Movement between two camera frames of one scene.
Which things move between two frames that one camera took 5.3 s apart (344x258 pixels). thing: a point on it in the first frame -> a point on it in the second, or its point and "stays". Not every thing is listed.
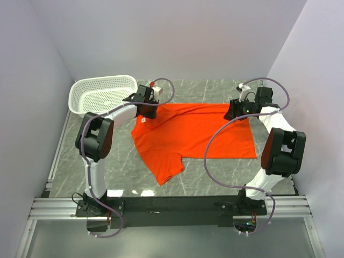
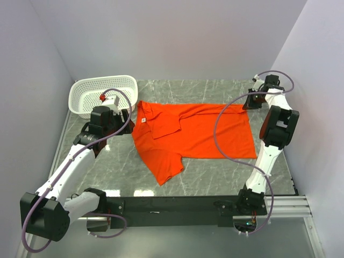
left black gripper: x=152 y=115 -> x=117 y=116
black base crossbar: x=171 y=212 stays
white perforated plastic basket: x=94 y=95 stays
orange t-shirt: x=197 y=130 stays
